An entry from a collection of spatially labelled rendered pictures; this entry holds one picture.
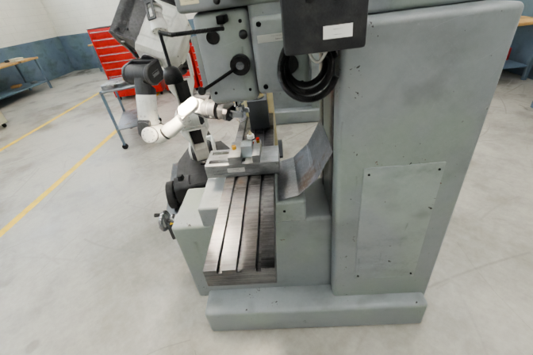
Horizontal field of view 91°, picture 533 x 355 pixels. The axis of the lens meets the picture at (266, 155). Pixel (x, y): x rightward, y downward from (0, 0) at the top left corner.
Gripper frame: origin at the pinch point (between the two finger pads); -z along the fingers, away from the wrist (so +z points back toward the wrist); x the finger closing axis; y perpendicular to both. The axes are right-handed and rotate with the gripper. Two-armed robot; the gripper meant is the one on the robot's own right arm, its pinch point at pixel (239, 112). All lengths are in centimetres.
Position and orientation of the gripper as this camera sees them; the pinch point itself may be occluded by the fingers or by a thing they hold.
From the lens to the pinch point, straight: 116.0
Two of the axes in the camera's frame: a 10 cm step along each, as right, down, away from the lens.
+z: -8.9, -1.6, 4.2
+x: 4.4, -5.1, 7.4
